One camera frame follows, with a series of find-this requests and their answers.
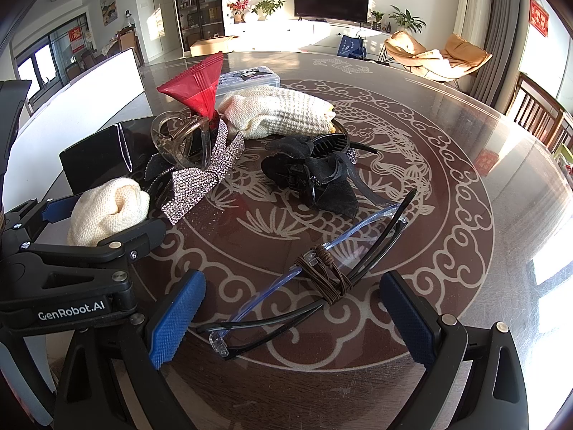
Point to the orange butterfly chair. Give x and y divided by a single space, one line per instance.
458 59

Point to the red snack packet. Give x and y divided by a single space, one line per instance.
197 87

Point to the clear cartoon floss box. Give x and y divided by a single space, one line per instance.
245 78

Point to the framed wall painting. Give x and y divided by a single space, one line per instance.
108 11

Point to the white tv console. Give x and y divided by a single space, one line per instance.
293 35

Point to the blue shopping bag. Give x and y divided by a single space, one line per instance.
352 47

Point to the cream knitted cloth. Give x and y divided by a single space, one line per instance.
261 111
105 210

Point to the green potted plant right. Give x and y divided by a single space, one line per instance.
406 21

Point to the red flower plant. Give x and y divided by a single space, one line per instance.
238 9

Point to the brown cardboard box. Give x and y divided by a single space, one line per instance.
213 45

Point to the rhinestone claw hair clip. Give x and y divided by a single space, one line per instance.
194 155

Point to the black cardboard box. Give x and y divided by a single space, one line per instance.
119 150

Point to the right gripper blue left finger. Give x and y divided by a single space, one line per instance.
89 395

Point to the green potted plant left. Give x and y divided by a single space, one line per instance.
265 8

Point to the wooden dining chair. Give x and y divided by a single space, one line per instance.
536 111

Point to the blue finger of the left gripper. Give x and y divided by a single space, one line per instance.
134 242
33 215

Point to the black frame eyeglasses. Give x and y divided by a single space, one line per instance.
319 267

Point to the black bow hair clip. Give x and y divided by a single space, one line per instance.
321 170

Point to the black television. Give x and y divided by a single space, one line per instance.
349 10

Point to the red wall hanging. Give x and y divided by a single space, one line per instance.
538 18

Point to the white standing air conditioner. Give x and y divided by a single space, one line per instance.
473 17

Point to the grey curtain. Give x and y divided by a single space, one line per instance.
501 36

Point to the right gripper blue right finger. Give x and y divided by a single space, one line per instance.
494 395

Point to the dark glass display cabinet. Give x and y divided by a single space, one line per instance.
199 20

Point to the white cardboard storage box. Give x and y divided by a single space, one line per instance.
76 111

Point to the green potted plant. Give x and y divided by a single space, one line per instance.
406 21
265 8

